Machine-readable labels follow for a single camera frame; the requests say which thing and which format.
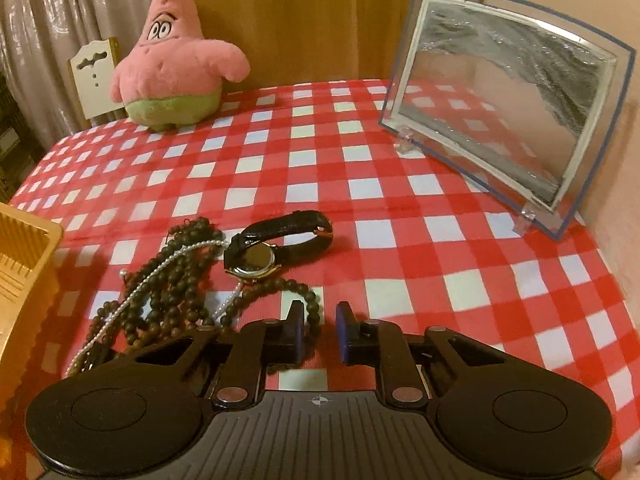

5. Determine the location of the grey shiny curtain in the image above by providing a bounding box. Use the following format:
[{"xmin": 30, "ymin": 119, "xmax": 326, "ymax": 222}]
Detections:
[{"xmin": 0, "ymin": 0, "xmax": 157, "ymax": 161}]

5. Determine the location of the white pearl necklace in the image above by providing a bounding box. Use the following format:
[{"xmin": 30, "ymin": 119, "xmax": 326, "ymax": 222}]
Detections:
[{"xmin": 65, "ymin": 239, "xmax": 262, "ymax": 379}]

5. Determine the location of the gold plastic tray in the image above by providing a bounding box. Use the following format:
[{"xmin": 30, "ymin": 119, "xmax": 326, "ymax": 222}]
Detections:
[{"xmin": 0, "ymin": 202, "xmax": 65, "ymax": 413}]

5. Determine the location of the dark wicker shelf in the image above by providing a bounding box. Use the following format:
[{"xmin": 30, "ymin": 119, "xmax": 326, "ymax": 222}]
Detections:
[{"xmin": 0, "ymin": 70, "xmax": 47, "ymax": 206}]

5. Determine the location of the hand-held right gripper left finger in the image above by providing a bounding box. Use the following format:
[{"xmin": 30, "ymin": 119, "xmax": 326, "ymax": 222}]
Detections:
[{"xmin": 120, "ymin": 300, "xmax": 306, "ymax": 409}]

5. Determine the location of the black leather wristwatch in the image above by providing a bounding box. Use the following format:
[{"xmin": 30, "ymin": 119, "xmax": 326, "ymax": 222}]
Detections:
[{"xmin": 222, "ymin": 210, "xmax": 335, "ymax": 281}]

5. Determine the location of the white wooden chair back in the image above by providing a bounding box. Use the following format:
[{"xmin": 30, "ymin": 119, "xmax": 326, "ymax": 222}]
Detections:
[{"xmin": 68, "ymin": 36, "xmax": 129, "ymax": 131}]

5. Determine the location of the red white checkered tablecloth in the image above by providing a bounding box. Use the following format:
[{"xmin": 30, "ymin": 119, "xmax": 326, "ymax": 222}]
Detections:
[{"xmin": 9, "ymin": 78, "xmax": 640, "ymax": 480}]

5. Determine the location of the dark wooden bead necklace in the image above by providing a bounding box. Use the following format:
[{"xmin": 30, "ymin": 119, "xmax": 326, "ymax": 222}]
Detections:
[{"xmin": 65, "ymin": 216, "xmax": 324, "ymax": 379}]

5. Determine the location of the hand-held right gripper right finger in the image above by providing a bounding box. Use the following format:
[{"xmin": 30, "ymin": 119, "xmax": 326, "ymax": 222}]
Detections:
[{"xmin": 335, "ymin": 301, "xmax": 517, "ymax": 407}]

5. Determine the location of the pink star plush toy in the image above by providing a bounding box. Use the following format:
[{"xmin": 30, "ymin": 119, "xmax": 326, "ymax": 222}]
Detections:
[{"xmin": 110, "ymin": 0, "xmax": 251, "ymax": 134}]

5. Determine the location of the glass sand art frame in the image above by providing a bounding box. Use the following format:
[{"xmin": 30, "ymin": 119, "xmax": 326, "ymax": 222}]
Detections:
[{"xmin": 378, "ymin": 0, "xmax": 635, "ymax": 244}]

